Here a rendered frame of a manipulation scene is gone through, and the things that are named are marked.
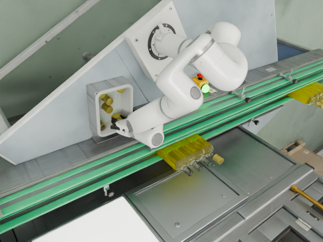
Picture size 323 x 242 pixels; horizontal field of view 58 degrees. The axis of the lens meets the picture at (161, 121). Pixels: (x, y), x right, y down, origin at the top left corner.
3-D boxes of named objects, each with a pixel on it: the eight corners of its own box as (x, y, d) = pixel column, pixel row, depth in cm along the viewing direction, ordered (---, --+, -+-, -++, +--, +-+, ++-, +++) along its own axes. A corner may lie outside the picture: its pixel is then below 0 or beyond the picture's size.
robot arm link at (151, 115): (177, 89, 92) (149, 106, 110) (144, 101, 86) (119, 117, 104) (188, 113, 92) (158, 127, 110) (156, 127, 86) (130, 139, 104)
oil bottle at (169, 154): (151, 148, 145) (178, 174, 131) (151, 139, 142) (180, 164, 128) (159, 145, 148) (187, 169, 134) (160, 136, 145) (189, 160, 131)
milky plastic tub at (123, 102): (89, 128, 131) (98, 139, 126) (85, 84, 119) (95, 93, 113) (123, 117, 140) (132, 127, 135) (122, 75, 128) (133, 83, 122)
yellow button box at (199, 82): (188, 89, 161) (198, 94, 156) (190, 77, 156) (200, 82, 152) (198, 86, 164) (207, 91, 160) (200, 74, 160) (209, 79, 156)
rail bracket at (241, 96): (227, 93, 164) (246, 103, 155) (230, 81, 159) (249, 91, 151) (232, 91, 166) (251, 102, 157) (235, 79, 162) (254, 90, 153)
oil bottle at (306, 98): (281, 93, 205) (319, 111, 187) (284, 86, 202) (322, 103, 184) (286, 91, 208) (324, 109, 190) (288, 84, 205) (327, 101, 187)
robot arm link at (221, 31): (202, 62, 89) (226, 12, 86) (188, 63, 112) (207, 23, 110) (229, 76, 90) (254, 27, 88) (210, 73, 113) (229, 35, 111)
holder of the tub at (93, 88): (90, 137, 134) (98, 146, 129) (85, 84, 119) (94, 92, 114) (122, 126, 144) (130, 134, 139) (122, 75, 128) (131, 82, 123)
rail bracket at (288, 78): (275, 76, 188) (293, 84, 180) (279, 65, 184) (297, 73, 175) (279, 74, 190) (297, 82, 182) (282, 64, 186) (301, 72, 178)
